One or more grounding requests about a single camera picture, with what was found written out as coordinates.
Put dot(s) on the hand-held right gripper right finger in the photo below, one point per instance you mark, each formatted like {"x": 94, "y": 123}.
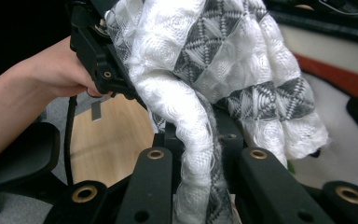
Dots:
{"x": 230, "y": 130}

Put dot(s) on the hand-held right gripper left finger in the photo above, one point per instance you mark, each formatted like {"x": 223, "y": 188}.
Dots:
{"x": 171, "y": 137}

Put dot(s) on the white grey patterned cloth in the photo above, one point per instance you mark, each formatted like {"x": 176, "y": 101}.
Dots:
{"x": 167, "y": 46}

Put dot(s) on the panda picture board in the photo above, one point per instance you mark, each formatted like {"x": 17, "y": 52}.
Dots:
{"x": 323, "y": 49}

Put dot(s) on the black chair armrest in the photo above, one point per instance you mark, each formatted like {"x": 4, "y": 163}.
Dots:
{"x": 18, "y": 155}

